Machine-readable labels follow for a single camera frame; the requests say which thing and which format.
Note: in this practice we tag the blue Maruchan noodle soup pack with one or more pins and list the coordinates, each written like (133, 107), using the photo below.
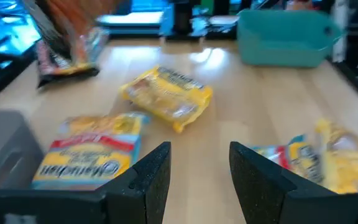
(96, 40)
(89, 155)
(303, 155)

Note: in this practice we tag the black Maruchan fire noodle pack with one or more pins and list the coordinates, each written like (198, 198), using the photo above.
(73, 21)
(61, 70)

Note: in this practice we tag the yellow Maruchan noodle soup pack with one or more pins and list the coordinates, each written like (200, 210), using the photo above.
(350, 161)
(166, 96)

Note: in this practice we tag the dark translucent plastic bin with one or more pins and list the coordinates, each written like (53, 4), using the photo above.
(5, 146)

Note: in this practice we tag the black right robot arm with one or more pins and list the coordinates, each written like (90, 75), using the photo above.
(182, 15)

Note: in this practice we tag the teal green plastic bin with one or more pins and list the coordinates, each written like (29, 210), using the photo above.
(284, 43)

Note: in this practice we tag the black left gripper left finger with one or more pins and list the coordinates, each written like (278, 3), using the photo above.
(141, 193)

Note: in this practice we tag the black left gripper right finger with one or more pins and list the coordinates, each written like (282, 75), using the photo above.
(269, 199)

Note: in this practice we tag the silver metal bracket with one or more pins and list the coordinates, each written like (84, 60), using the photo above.
(340, 31)

